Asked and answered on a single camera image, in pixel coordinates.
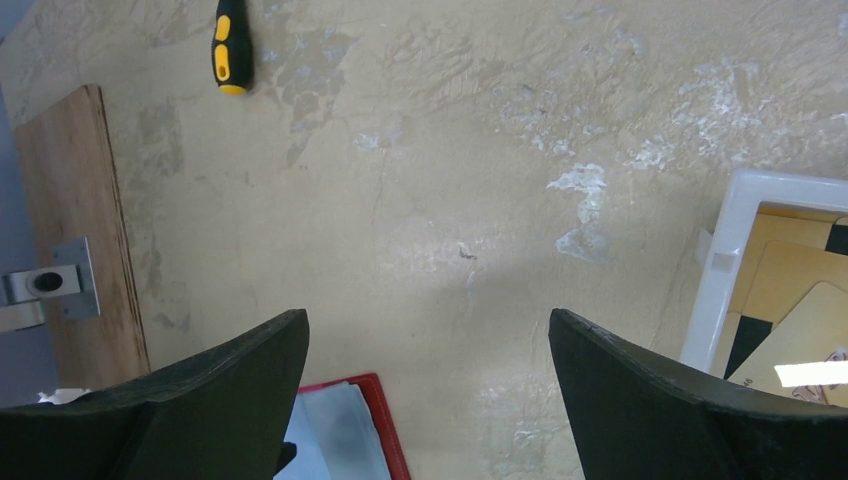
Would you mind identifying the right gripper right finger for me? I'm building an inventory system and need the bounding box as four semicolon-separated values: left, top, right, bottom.
548;309;847;479

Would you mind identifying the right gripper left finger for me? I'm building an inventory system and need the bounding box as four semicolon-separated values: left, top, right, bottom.
1;309;310;479

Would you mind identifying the red card holder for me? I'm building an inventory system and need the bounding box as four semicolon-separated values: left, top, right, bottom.
275;372;411;480

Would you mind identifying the gold credit card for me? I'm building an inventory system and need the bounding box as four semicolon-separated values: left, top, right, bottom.
741;241;847;324

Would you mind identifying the gold card with stripe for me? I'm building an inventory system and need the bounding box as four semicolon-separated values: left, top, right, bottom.
729;282;847;407

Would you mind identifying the wooden board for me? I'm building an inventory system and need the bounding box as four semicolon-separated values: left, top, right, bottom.
13;84;150;390

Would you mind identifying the yellow black screwdriver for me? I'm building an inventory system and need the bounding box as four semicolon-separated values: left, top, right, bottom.
211;0;255;95

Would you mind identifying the white frame tray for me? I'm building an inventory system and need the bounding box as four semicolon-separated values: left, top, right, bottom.
680;169;847;373

